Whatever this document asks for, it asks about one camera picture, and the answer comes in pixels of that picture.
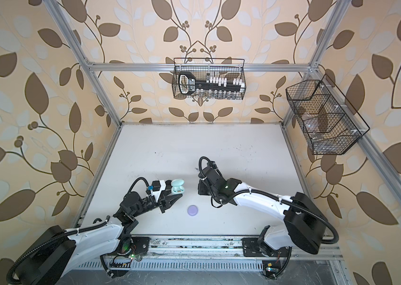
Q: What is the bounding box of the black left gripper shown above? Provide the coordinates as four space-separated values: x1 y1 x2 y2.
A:
131 186 182 220

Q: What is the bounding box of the mint green charging case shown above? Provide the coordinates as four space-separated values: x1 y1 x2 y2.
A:
171 179 185 194

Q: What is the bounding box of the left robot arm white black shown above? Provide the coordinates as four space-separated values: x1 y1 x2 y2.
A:
6 177 185 285

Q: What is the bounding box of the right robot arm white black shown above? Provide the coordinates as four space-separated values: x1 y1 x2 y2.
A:
198 156 339 257

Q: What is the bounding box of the purple round earbud case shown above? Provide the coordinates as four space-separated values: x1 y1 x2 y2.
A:
187 205 199 216

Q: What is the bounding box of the black socket holder tool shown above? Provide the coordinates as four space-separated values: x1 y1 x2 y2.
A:
175 71 246 95

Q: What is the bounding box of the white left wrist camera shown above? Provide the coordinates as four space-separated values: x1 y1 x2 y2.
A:
147 180 172 202

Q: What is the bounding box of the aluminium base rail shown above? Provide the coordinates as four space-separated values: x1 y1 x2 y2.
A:
75 234 344 272

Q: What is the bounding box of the black wire basket back wall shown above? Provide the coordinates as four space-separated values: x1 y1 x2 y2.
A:
172 57 247 100

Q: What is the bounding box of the black wire basket wall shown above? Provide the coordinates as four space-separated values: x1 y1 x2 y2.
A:
172 57 247 100
285 74 370 155

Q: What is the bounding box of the black wire basket right wall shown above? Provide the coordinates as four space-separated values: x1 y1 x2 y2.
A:
285 74 370 155

